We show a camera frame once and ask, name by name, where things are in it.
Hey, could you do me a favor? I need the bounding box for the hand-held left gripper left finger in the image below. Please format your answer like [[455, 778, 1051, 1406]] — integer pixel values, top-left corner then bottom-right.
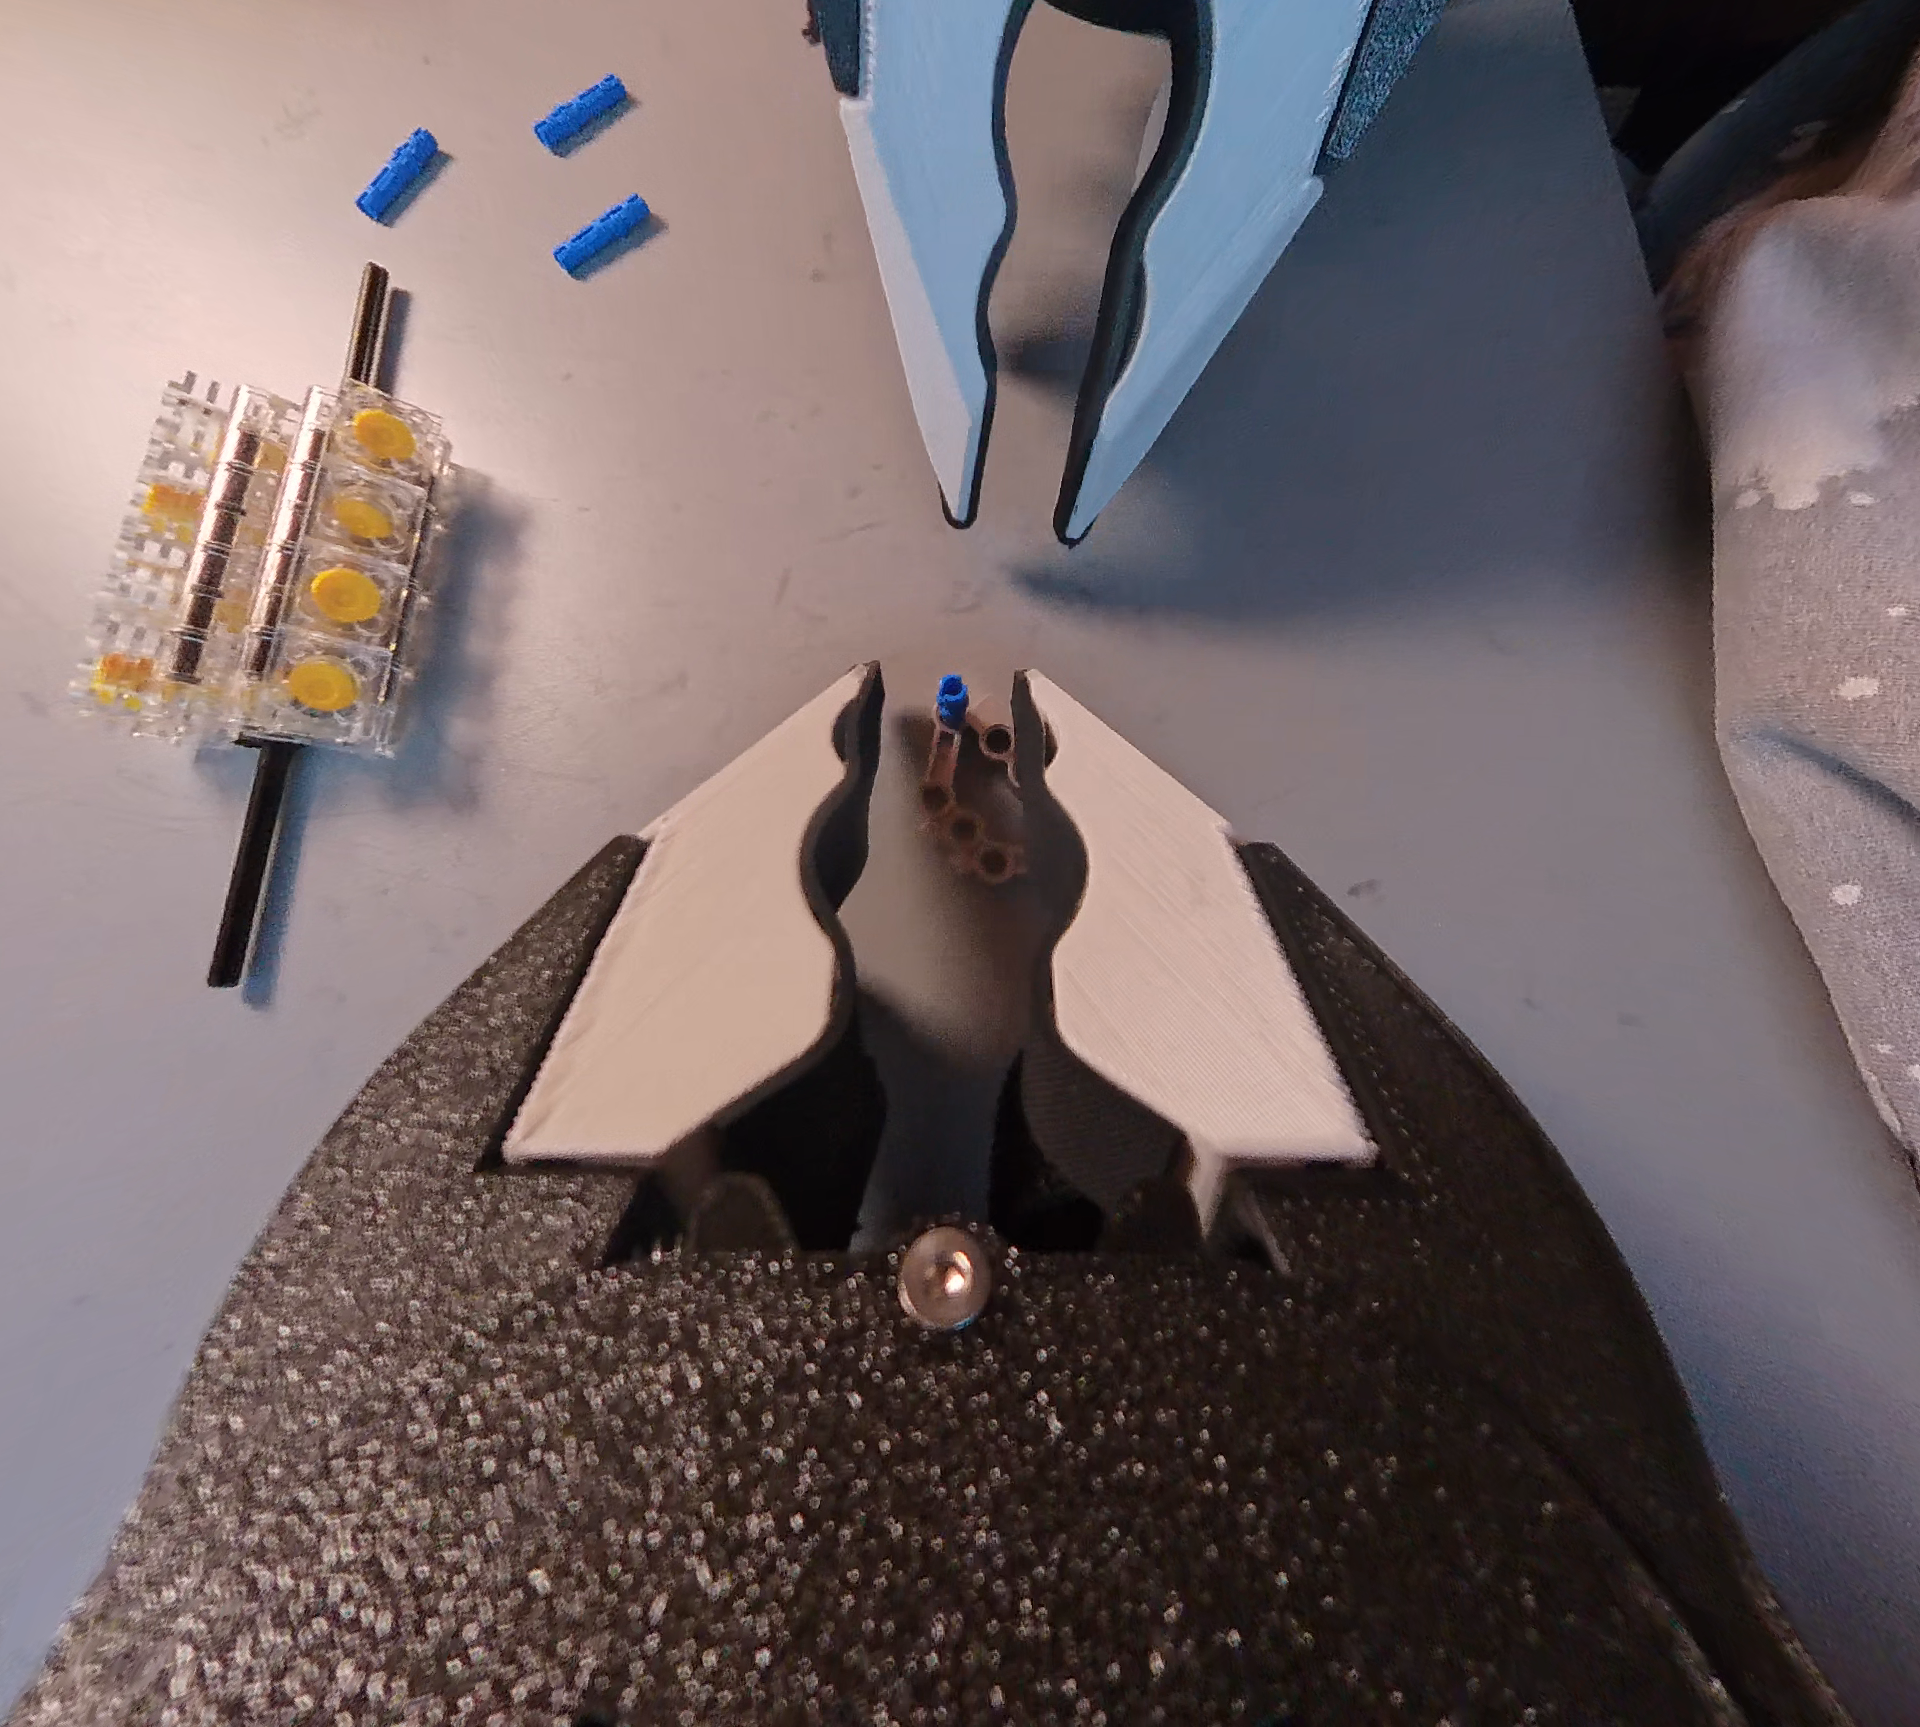
[[502, 663, 888, 1196]]

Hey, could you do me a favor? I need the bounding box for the clear engine block model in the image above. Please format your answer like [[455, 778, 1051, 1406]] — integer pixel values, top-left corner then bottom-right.
[[65, 263, 459, 992]]

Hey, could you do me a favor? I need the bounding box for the person's body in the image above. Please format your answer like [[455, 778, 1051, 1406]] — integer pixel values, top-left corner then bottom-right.
[[1633, 3, 1920, 1204]]

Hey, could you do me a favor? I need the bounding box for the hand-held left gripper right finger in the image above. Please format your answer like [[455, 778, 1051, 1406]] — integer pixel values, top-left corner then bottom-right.
[[1012, 671, 1382, 1242]]

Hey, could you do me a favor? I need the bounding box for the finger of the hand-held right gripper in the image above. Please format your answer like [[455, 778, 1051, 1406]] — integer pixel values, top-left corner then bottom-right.
[[836, 0, 1090, 531], [1050, 0, 1450, 549]]

